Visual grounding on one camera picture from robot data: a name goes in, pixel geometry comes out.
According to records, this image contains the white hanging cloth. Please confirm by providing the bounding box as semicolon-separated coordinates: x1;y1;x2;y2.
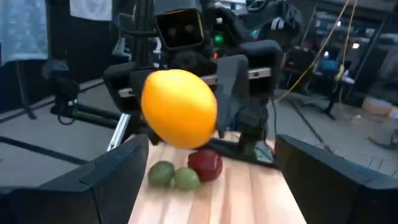
68;0;113;22

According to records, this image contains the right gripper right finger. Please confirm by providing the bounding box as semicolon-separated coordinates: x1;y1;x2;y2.
275;133;398;224

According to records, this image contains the yellow lemon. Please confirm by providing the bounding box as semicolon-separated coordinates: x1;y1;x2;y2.
140;68;218;149

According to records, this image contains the green lime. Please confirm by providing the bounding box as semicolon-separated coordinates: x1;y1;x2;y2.
173;167;201;191

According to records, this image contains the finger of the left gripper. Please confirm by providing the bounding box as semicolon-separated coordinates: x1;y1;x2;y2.
102;61;162;147
215;39;283;139

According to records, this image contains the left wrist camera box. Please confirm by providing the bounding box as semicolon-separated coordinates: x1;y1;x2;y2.
154;7;205;50

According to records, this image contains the yellow hanging cable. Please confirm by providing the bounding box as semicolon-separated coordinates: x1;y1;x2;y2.
273;0;358;103

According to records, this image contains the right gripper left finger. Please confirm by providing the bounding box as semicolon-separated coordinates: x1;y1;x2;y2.
0;133;150;224

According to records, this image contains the light blue hanging cloth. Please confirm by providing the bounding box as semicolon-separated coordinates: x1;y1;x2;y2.
0;0;49;66

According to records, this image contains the dark red apple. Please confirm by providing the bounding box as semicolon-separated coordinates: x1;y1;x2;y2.
187;149;223;183

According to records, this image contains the dark green avocado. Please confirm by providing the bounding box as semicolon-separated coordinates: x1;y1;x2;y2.
147;161;175;188

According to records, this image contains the black floor stand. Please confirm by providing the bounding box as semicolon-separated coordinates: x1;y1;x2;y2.
42;58;81;125

